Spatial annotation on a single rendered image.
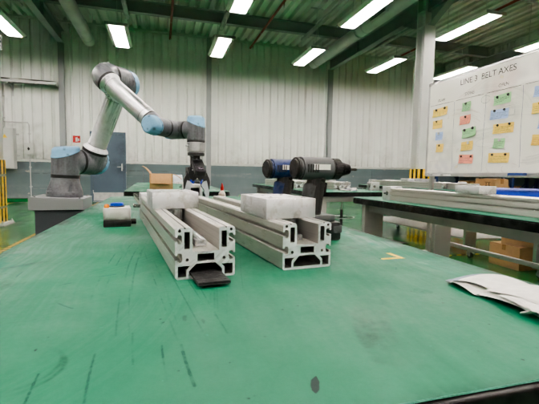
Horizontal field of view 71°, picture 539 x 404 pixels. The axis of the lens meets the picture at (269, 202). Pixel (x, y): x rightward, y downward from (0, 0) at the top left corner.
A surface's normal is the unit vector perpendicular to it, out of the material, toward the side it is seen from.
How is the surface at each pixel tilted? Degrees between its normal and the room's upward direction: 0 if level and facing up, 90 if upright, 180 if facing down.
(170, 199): 90
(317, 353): 0
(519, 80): 90
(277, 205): 90
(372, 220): 90
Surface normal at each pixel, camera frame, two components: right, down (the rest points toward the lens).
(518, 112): -0.96, 0.00
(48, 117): 0.28, 0.08
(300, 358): 0.02, -1.00
